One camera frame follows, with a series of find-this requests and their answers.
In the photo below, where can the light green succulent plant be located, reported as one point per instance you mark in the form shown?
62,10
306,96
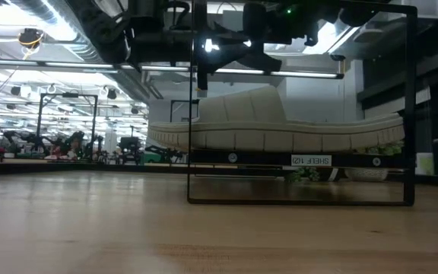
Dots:
367,174

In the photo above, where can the ribbed silver air duct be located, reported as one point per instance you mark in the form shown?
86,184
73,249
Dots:
44,19

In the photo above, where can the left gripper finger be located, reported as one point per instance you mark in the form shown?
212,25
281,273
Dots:
226,45
257,62

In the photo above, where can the black aluminium rig frame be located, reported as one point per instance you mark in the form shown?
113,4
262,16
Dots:
89,169

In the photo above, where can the dark green spiky plant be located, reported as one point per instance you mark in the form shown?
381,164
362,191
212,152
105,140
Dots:
299,174

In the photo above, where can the long LED light bar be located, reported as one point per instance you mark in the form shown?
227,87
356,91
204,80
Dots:
51,64

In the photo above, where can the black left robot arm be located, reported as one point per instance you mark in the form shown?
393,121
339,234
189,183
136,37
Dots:
97,30

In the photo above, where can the black metal shelf frame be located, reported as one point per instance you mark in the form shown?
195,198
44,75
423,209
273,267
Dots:
261,158

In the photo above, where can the small black background monitor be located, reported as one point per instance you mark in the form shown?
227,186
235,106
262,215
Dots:
129,143

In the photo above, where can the grey foam slide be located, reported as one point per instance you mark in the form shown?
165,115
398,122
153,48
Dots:
242,139

